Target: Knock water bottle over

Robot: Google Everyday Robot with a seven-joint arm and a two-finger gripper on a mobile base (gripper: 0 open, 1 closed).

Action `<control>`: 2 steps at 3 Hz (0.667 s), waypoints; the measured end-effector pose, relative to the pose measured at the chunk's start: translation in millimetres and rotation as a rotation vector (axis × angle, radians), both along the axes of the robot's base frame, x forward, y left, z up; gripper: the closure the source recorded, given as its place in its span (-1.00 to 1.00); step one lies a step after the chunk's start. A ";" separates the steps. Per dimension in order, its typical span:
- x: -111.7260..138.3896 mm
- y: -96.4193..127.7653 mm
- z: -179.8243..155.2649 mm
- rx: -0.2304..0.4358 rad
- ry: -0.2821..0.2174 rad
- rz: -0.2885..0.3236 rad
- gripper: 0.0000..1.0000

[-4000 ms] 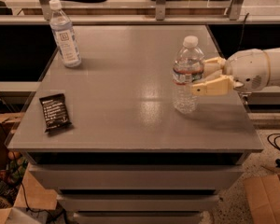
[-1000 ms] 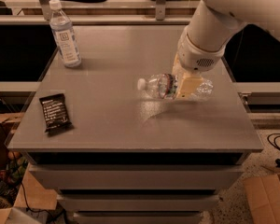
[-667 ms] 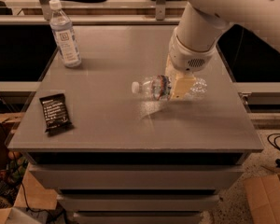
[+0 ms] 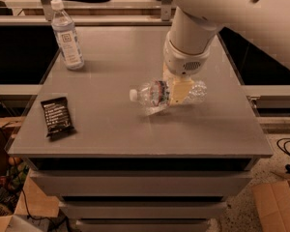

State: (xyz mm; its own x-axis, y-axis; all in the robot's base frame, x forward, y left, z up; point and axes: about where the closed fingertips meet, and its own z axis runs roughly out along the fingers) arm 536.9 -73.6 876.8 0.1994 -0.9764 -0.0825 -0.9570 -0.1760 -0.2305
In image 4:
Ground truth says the cardboard box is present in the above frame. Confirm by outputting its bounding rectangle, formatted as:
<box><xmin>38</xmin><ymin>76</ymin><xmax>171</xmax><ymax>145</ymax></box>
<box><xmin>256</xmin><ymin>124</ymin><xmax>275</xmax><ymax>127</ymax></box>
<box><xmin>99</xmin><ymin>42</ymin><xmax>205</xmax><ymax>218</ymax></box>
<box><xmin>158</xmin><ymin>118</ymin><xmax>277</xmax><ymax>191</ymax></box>
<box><xmin>252</xmin><ymin>175</ymin><xmax>290</xmax><ymax>232</ymax></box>
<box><xmin>0</xmin><ymin>116</ymin><xmax>59</xmax><ymax>232</ymax></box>

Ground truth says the grey drawer cabinet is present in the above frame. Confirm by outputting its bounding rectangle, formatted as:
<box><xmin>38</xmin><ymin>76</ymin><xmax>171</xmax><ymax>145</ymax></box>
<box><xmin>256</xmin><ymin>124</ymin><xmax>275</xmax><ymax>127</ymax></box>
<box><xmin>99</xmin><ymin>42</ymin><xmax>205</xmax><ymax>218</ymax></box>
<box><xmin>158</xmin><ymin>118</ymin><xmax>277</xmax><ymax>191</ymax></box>
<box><xmin>10</xmin><ymin>26</ymin><xmax>272</xmax><ymax>232</ymax></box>

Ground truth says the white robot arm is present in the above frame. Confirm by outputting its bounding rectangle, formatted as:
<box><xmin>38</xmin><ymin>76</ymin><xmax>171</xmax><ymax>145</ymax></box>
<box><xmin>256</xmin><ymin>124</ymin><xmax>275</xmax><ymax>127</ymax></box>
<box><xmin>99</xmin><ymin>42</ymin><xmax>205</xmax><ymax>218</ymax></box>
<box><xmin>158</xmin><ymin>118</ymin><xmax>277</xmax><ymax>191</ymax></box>
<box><xmin>163</xmin><ymin>0</ymin><xmax>290</xmax><ymax>105</ymax></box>

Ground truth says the black snack bar wrapper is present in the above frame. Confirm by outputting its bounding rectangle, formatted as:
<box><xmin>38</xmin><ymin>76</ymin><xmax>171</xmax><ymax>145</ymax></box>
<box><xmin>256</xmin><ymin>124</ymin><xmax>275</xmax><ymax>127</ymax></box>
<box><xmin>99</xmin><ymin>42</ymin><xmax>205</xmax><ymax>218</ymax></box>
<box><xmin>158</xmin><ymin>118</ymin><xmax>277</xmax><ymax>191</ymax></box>
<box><xmin>41</xmin><ymin>97</ymin><xmax>74</xmax><ymax>136</ymax></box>

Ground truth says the white-label water bottle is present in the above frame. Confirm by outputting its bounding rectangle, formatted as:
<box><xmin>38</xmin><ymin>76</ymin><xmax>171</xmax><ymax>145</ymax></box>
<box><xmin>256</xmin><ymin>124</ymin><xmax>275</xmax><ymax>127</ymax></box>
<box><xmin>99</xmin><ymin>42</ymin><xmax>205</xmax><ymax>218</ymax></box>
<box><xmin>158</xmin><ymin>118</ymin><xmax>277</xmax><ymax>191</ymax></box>
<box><xmin>51</xmin><ymin>0</ymin><xmax>84</xmax><ymax>70</ymax></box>

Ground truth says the cardboard box left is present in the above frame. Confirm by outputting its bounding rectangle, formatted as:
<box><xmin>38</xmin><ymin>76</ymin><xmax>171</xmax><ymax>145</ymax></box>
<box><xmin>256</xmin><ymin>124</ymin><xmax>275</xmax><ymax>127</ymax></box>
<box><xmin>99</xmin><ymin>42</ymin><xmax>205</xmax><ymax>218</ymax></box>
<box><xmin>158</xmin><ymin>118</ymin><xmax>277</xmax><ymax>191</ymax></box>
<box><xmin>0</xmin><ymin>116</ymin><xmax>59</xmax><ymax>232</ymax></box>

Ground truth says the clear red-label water bottle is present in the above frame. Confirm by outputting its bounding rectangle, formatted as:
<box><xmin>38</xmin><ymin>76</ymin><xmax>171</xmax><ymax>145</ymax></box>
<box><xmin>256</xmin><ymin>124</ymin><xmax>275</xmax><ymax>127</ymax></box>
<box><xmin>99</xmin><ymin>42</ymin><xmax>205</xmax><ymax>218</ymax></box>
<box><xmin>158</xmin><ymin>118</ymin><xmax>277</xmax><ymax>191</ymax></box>
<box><xmin>130</xmin><ymin>79</ymin><xmax>207</xmax><ymax>108</ymax></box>

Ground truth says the metal shelf frame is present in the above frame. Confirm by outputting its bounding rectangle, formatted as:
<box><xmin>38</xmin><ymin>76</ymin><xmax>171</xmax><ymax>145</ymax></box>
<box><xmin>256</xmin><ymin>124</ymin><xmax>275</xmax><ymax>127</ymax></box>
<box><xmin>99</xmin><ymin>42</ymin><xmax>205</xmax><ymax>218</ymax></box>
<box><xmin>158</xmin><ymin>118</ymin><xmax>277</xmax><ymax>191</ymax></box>
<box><xmin>0</xmin><ymin>0</ymin><xmax>175</xmax><ymax>25</ymax></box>

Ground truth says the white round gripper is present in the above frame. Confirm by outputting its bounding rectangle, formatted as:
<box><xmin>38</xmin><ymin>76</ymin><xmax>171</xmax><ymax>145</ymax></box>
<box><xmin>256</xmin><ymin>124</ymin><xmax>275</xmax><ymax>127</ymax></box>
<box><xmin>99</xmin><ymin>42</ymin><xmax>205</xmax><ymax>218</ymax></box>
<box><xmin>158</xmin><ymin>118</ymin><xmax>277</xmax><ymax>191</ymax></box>
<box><xmin>162</xmin><ymin>32</ymin><xmax>213</xmax><ymax>105</ymax></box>

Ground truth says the cardboard box right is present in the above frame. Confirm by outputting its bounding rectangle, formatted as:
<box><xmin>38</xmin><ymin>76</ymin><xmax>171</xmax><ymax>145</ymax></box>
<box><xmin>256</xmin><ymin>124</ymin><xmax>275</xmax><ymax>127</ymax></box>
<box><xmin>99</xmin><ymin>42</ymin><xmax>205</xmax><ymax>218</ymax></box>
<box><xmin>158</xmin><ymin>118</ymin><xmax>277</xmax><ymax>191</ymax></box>
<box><xmin>252</xmin><ymin>175</ymin><xmax>290</xmax><ymax>232</ymax></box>

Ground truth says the black cable on floor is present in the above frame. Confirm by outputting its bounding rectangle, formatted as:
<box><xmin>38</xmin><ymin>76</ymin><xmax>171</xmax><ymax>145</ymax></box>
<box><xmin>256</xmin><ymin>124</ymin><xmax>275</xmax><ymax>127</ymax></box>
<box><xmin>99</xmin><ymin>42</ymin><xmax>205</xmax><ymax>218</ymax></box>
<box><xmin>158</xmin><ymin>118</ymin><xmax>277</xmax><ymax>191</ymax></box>
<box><xmin>275</xmin><ymin>137</ymin><xmax>290</xmax><ymax>162</ymax></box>

